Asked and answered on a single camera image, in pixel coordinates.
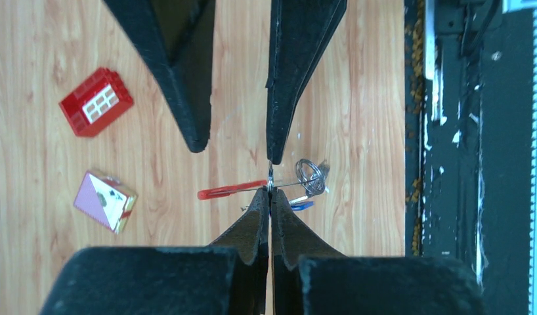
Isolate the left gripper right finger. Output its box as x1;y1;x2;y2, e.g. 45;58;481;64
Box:
270;189;486;314

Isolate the playing card box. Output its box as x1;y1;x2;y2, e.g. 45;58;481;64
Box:
74;170;138;234

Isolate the red window brick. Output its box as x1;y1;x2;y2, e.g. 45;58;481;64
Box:
59;68;134;138

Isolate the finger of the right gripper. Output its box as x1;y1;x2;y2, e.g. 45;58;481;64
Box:
266;0;347;165
105;0;216;153

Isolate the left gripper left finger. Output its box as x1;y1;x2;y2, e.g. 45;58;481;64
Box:
41;188;270;314

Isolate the blue tag key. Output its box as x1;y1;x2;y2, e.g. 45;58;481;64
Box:
289;196;314;211

